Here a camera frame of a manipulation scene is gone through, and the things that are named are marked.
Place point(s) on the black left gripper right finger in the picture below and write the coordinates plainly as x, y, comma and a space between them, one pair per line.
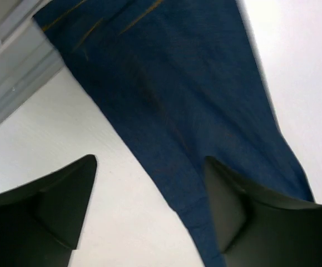
257, 226

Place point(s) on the dark blue denim trousers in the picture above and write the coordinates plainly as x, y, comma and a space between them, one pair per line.
178, 81

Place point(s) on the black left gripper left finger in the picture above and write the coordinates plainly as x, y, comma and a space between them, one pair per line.
41, 221

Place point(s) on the aluminium left side rail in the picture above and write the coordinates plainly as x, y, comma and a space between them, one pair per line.
27, 59

